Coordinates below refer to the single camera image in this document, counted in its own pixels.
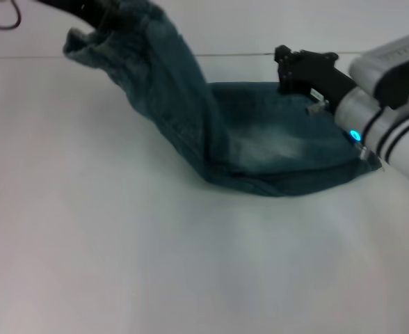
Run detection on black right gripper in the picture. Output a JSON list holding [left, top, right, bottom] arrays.
[[273, 45, 357, 109]]

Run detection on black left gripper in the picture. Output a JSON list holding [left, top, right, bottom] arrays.
[[33, 0, 122, 31]]

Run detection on thin dark cable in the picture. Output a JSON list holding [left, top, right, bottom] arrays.
[[0, 0, 23, 31]]

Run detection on blue denim shorts with embroidery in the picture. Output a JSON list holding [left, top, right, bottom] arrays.
[[62, 0, 383, 198]]

